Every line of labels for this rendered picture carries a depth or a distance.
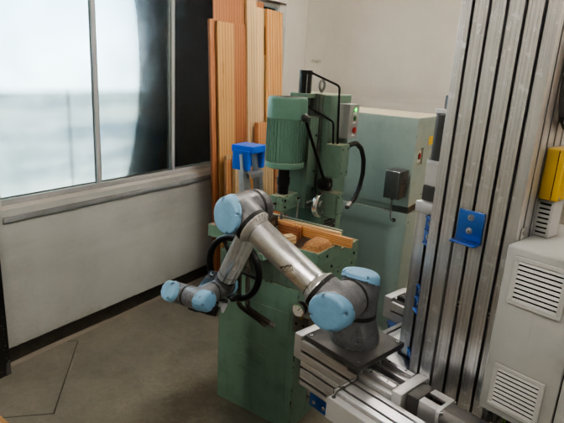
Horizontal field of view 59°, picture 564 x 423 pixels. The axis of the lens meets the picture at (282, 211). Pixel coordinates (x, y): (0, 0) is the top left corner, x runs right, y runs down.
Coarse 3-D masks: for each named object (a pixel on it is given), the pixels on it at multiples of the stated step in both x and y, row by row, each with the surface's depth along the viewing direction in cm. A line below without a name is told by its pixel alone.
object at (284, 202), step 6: (288, 192) 233; (294, 192) 233; (276, 198) 226; (282, 198) 224; (288, 198) 228; (294, 198) 232; (276, 204) 226; (282, 204) 225; (288, 204) 229; (294, 204) 233; (276, 210) 227; (282, 210) 225
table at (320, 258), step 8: (208, 224) 236; (208, 232) 237; (216, 232) 235; (304, 240) 221; (328, 248) 212; (336, 248) 218; (312, 256) 207; (320, 256) 206; (328, 256) 213; (336, 256) 219; (320, 264) 208
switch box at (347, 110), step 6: (342, 108) 234; (348, 108) 232; (354, 108) 235; (342, 114) 234; (348, 114) 233; (354, 114) 236; (342, 120) 235; (348, 120) 233; (342, 126) 236; (348, 126) 234; (354, 126) 239; (342, 132) 236; (348, 132) 235
